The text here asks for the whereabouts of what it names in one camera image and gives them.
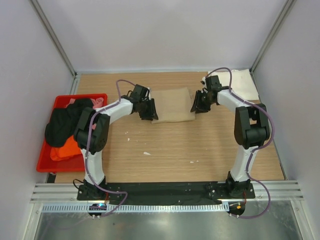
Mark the slotted cable duct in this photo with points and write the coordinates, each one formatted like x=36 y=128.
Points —
x=105 y=208

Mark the beige t shirt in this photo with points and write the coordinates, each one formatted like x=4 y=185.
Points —
x=172 y=105

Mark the aluminium frame post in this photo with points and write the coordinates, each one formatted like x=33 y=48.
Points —
x=279 y=21
x=52 y=35

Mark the pink t shirt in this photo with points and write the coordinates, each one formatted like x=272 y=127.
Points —
x=75 y=108

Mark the red plastic bin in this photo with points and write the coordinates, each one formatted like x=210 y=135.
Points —
x=73 y=163

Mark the aluminium rail profile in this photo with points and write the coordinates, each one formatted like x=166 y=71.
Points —
x=279 y=190

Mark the left aluminium frame post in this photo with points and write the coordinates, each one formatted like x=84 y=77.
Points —
x=52 y=35

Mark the folded white t shirt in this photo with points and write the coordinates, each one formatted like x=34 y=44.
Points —
x=242 y=83

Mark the orange t shirt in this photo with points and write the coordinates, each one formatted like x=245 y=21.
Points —
x=69 y=150

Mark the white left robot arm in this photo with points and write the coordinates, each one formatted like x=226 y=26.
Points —
x=91 y=133

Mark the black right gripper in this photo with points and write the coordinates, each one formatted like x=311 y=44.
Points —
x=204 y=109

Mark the black t shirt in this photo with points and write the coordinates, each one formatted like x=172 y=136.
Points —
x=63 y=122

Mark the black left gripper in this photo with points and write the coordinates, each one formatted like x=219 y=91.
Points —
x=151 y=113

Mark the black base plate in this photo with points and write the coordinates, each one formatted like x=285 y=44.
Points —
x=178 y=193

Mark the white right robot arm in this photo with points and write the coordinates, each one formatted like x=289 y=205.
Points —
x=251 y=129

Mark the right aluminium frame post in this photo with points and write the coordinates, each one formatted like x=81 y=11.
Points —
x=279 y=21

